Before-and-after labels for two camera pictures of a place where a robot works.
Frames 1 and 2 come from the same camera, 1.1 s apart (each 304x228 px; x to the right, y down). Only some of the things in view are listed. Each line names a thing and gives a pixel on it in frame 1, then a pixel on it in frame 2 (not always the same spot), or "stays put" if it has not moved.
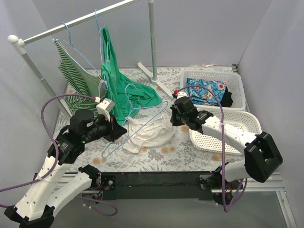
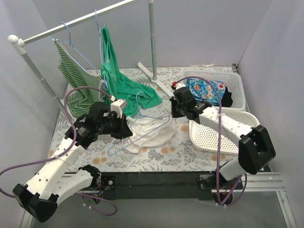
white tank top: x=147 y=132 stays put
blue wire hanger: x=128 y=114 to x=108 y=154
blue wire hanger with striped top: x=70 y=44 stays put
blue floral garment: x=203 y=96 stays put
